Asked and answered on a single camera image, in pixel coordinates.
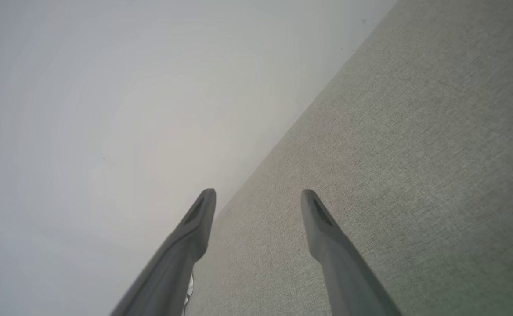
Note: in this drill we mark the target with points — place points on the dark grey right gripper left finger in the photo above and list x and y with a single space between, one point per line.
173 267

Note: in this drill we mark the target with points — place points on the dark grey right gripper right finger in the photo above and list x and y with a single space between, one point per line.
348 276

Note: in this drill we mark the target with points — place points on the grey fabric sofa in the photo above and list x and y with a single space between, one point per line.
414 175

